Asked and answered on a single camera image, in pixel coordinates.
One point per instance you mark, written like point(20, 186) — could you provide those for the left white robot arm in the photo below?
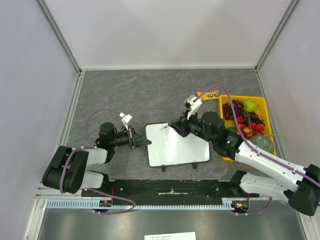
point(67, 170)

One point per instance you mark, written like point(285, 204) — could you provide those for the white paper label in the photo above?
point(172, 236)

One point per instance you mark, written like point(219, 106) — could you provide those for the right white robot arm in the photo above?
point(298, 185)

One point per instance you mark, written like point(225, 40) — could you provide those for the green lime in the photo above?
point(232, 129)

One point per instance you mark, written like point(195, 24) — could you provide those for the purple grape bunch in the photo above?
point(233, 110)

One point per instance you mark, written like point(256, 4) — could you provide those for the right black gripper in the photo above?
point(183, 126)

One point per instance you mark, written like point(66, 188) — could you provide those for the green netted melon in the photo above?
point(263, 142)

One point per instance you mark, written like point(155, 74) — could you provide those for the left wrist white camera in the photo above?
point(125, 118)

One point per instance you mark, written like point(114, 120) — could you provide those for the whiteboard metal wire stand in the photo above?
point(194, 166)

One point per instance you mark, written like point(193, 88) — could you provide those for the red cherries cluster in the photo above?
point(250, 126)

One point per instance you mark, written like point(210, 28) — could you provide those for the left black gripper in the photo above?
point(135, 140)

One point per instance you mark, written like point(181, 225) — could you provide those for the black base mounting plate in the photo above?
point(175, 192)

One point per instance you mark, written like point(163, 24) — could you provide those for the green pear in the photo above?
point(250, 106)

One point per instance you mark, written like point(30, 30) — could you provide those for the white whiteboard black frame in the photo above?
point(167, 148)

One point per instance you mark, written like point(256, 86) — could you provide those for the yellow candy packet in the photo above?
point(208, 96)

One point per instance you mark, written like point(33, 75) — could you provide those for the yellow plastic fruit tray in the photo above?
point(261, 112)

